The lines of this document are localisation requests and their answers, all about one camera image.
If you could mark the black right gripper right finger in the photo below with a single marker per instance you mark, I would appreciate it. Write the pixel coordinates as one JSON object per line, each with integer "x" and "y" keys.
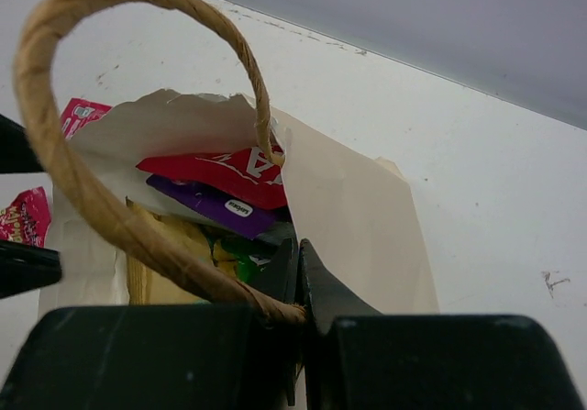
{"x": 359, "y": 358}

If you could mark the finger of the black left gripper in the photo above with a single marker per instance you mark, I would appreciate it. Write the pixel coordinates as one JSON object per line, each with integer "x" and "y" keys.
{"x": 16, "y": 156}
{"x": 27, "y": 268}

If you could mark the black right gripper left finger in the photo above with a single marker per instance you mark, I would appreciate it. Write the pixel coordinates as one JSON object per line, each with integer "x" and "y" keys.
{"x": 199, "y": 356}

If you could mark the small red mints packet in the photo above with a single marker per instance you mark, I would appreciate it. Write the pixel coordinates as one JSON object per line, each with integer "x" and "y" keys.
{"x": 27, "y": 219}

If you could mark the small red white packet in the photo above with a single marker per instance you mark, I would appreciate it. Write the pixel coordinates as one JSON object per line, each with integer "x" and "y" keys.
{"x": 78, "y": 113}

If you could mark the tan kraft chips bag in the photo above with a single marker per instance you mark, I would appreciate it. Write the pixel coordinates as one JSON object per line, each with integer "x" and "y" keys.
{"x": 174, "y": 263}

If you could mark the green candy bag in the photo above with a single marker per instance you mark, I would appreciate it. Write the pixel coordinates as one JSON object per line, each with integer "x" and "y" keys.
{"x": 241, "y": 258}

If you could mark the beige paper bag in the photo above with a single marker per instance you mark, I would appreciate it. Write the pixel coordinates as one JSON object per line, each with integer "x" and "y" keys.
{"x": 358, "y": 213}

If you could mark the purple Fox's berries bag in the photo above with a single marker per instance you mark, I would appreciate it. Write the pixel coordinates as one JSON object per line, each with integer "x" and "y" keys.
{"x": 224, "y": 209}

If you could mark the large red snack bag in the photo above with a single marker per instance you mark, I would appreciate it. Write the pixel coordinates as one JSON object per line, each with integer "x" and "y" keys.
{"x": 245, "y": 174}

